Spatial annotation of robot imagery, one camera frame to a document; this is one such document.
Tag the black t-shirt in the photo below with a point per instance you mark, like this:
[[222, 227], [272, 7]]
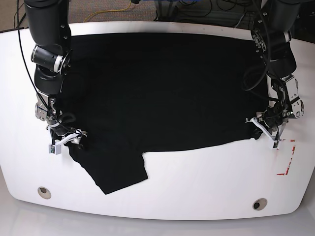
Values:
[[150, 92]]

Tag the right table grommet hole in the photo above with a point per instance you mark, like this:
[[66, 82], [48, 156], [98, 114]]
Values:
[[260, 204]]

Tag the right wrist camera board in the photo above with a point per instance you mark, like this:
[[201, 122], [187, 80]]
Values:
[[52, 149]]

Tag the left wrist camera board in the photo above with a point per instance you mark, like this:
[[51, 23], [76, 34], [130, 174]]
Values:
[[276, 145]]

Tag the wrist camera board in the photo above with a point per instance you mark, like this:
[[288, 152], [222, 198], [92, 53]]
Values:
[[276, 145], [52, 149]]

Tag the table grommet hole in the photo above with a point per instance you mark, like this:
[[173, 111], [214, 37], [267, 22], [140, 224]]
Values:
[[260, 204], [44, 193]]

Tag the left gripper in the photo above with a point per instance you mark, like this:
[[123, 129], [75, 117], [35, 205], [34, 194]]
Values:
[[268, 126]]

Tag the red tape rectangle marking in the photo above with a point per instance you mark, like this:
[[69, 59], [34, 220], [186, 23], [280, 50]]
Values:
[[284, 156]]

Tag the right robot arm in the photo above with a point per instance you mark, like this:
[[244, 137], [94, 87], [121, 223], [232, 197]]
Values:
[[49, 28]]

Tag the left table grommet hole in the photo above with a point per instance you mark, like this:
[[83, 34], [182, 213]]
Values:
[[44, 193]]

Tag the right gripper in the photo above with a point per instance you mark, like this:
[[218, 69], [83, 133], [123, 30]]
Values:
[[60, 136]]

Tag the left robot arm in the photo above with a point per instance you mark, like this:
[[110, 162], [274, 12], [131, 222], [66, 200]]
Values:
[[272, 37]]

